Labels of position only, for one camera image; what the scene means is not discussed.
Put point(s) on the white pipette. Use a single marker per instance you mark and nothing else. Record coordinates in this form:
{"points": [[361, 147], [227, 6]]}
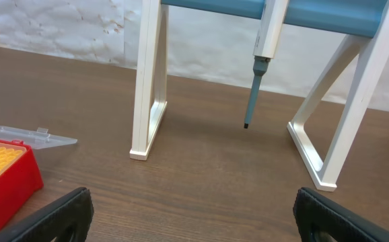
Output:
{"points": [[270, 30]]}

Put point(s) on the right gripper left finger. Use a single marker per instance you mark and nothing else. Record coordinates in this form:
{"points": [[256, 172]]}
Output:
{"points": [[63, 218]]}

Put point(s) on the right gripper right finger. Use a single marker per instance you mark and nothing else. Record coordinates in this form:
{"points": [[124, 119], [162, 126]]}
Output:
{"points": [[329, 222]]}

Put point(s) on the red and yellow tip box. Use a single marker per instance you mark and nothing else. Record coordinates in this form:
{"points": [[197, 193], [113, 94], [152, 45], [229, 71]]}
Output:
{"points": [[9, 188]]}

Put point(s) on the white and blue stand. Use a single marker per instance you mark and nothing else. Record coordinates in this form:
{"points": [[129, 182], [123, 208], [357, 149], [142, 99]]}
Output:
{"points": [[147, 101]]}

